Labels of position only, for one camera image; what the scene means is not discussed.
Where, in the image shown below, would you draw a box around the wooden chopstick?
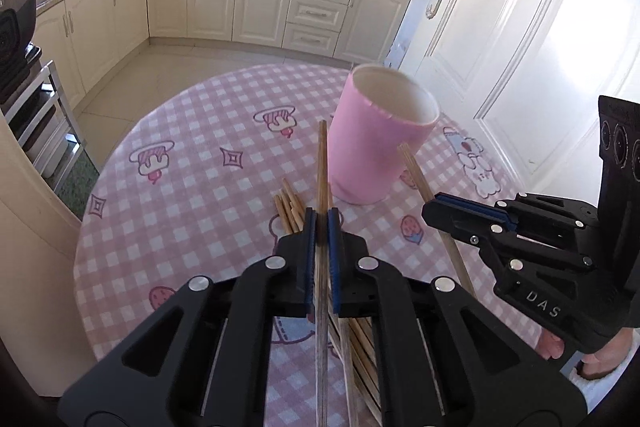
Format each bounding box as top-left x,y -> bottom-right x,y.
398,143 -> 476,298
273,193 -> 299,235
282,179 -> 305,231
314,120 -> 329,426

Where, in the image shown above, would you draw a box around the lower kitchen cabinets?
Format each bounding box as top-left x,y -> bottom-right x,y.
34,0 -> 410,106

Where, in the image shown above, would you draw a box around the person's right hand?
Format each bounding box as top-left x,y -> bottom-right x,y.
536,329 -> 634,381

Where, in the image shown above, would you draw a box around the pink utensil holder cup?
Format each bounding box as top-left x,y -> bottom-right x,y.
328,64 -> 440,206

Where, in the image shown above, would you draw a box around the pink checkered tablecloth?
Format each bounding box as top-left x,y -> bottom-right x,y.
74,64 -> 519,426

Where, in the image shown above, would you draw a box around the white door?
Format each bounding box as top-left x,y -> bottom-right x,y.
400,0 -> 639,202

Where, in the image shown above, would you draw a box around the metal storage rack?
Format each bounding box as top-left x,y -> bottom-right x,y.
1,60 -> 86,193

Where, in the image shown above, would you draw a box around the black air fryer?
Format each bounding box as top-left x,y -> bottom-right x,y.
0,0 -> 36,104

